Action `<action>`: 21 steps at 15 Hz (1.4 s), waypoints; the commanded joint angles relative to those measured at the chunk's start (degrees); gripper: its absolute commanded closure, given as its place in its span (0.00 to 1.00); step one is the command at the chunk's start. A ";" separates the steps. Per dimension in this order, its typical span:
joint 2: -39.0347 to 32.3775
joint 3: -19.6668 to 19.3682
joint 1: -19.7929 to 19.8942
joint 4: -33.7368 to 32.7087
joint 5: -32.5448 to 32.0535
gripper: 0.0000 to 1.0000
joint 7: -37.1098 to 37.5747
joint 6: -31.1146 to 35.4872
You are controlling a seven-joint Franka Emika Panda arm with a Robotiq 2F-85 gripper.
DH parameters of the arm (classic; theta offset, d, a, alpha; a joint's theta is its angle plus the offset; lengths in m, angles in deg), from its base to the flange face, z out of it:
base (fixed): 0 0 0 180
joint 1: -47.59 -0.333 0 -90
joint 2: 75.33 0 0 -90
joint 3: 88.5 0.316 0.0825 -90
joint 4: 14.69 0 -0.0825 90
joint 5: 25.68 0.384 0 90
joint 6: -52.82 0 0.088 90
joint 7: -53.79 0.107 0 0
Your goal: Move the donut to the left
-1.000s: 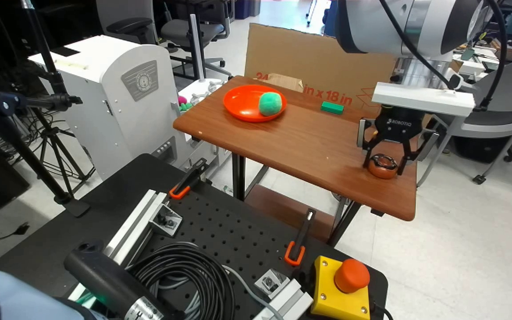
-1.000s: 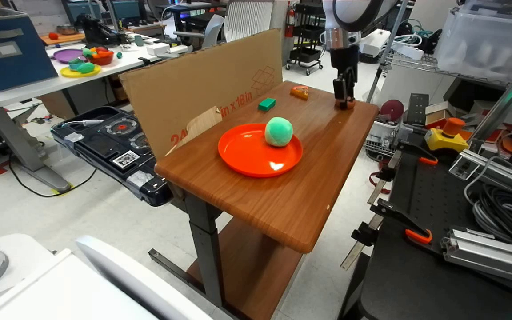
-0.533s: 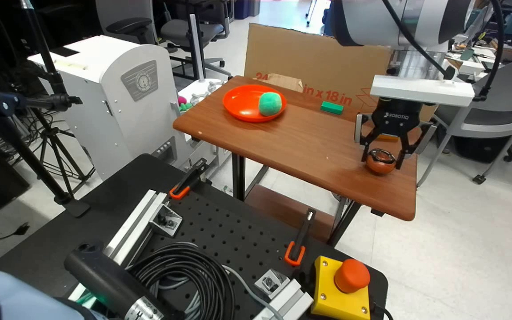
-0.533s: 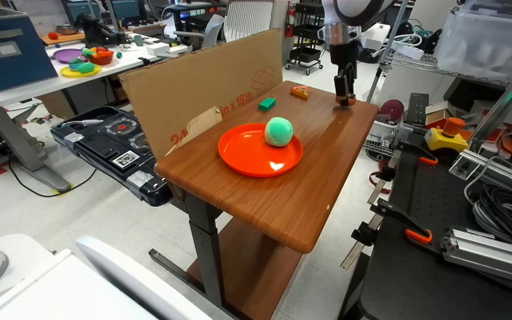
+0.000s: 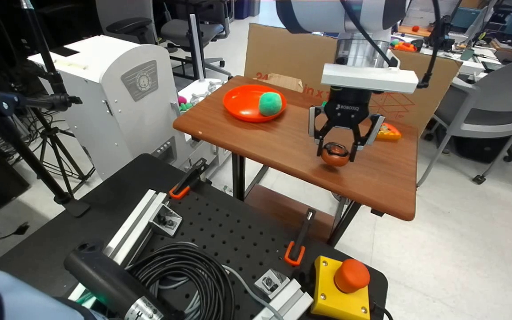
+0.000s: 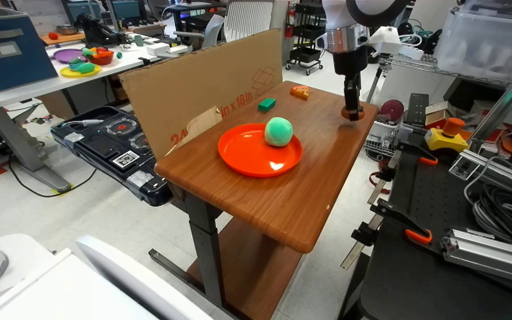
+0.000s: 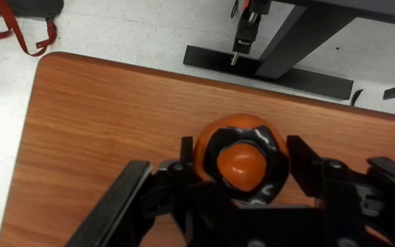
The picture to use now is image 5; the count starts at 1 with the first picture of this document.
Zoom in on wooden folding table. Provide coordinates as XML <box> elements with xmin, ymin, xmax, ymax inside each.
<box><xmin>172</xmin><ymin>75</ymin><xmax>419</xmax><ymax>248</ymax></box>

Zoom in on black camera tripod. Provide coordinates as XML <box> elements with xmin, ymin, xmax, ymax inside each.
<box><xmin>0</xmin><ymin>0</ymin><xmax>97</xmax><ymax>207</ymax></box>

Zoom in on black perforated base board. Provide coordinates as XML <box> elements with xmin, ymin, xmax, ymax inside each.
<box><xmin>0</xmin><ymin>154</ymin><xmax>389</xmax><ymax>320</ymax></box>

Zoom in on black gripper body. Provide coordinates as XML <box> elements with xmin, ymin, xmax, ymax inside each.
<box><xmin>323</xmin><ymin>86</ymin><xmax>380</xmax><ymax>131</ymax></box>

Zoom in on white machine cabinet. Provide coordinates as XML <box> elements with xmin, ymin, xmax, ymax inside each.
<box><xmin>26</xmin><ymin>35</ymin><xmax>218</xmax><ymax>182</ymax></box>

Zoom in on black cylinder with metal end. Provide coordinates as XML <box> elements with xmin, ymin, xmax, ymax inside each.
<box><xmin>63</xmin><ymin>246</ymin><xmax>165</xmax><ymax>320</ymax></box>

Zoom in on orange round plate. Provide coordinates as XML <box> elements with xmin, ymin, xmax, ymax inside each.
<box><xmin>221</xmin><ymin>84</ymin><xmax>289</xmax><ymax>125</ymax></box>

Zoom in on orange toy pizza slice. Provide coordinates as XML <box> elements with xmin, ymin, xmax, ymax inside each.
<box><xmin>374</xmin><ymin>122</ymin><xmax>403</xmax><ymax>145</ymax></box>

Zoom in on long aluminium extrusion rail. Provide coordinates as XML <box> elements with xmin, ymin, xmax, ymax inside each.
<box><xmin>65</xmin><ymin>189</ymin><xmax>184</xmax><ymax>305</ymax></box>

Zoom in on colourful toys beside cabinet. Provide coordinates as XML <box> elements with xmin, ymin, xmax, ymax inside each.
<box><xmin>173</xmin><ymin>91</ymin><xmax>197</xmax><ymax>116</ymax></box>

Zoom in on short aluminium extrusion rail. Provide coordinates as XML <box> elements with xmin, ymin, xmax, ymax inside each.
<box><xmin>250</xmin><ymin>269</ymin><xmax>314</xmax><ymax>320</ymax></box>

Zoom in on light blue padded object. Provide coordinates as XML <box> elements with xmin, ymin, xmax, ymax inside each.
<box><xmin>0</xmin><ymin>267</ymin><xmax>85</xmax><ymax>320</ymax></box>

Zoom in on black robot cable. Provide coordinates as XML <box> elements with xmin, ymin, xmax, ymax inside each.
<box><xmin>337</xmin><ymin>0</ymin><xmax>447</xmax><ymax>91</ymax></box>

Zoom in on black coiled cable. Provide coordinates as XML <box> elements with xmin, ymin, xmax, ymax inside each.
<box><xmin>125</xmin><ymin>241</ymin><xmax>236</xmax><ymax>320</ymax></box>

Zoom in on grey plastic chair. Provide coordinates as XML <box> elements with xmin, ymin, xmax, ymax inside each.
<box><xmin>415</xmin><ymin>59</ymin><xmax>512</xmax><ymax>189</ymax></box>

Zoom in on brown cardboard box panel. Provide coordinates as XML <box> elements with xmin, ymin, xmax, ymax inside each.
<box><xmin>241</xmin><ymin>22</ymin><xmax>463</xmax><ymax>136</ymax></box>

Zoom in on orange black bar clamp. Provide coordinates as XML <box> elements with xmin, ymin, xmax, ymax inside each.
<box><xmin>166</xmin><ymin>157</ymin><xmax>209</xmax><ymax>203</ymax></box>
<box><xmin>282</xmin><ymin>209</ymin><xmax>316</xmax><ymax>269</ymax></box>

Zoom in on grey metal pole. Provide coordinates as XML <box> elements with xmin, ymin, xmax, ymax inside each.
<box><xmin>186</xmin><ymin>13</ymin><xmax>205</xmax><ymax>84</ymax></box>

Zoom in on yellow emergency stop box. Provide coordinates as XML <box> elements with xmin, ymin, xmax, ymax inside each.
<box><xmin>309</xmin><ymin>255</ymin><xmax>373</xmax><ymax>320</ymax></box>

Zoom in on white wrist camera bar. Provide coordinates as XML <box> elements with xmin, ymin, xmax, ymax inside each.
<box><xmin>319</xmin><ymin>63</ymin><xmax>419</xmax><ymax>95</ymax></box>

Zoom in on brown chocolate toy donut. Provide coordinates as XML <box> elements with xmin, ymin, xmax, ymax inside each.
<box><xmin>319</xmin><ymin>141</ymin><xmax>351</xmax><ymax>170</ymax></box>

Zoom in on black office chair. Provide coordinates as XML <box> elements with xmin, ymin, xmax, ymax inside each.
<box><xmin>157</xmin><ymin>0</ymin><xmax>234</xmax><ymax>79</ymax></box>

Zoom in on green fuzzy ball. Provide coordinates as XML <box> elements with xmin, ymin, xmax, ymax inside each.
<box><xmin>257</xmin><ymin>91</ymin><xmax>284</xmax><ymax>118</ymax></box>

